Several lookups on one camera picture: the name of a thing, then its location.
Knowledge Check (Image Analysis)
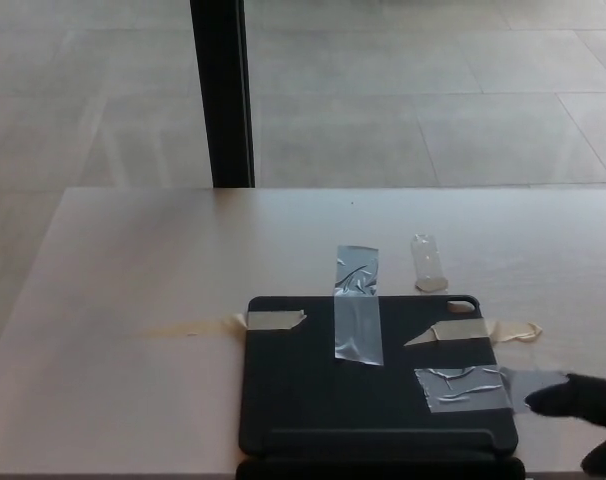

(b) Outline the black vertical door frame post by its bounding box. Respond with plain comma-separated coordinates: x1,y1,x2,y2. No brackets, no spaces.
189,0,256,190

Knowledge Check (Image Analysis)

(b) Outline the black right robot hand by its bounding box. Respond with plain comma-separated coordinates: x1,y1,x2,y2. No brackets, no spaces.
524,372,606,477

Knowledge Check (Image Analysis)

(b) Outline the wide silver duct tape strip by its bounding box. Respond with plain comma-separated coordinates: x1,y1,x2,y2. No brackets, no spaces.
413,365,568,416

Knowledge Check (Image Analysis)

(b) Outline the beige masking tape strip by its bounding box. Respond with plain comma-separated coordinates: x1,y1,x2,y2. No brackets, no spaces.
132,309,307,338
403,318,544,347

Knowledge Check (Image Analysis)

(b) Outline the long silver duct tape strip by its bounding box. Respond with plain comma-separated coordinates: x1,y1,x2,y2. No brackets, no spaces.
334,244,385,368

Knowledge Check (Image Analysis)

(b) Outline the black folding tablet cover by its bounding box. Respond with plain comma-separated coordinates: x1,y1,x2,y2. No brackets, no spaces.
234,294,527,480

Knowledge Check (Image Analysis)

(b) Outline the small clear tape strip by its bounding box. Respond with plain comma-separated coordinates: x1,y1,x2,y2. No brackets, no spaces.
410,232,450,294

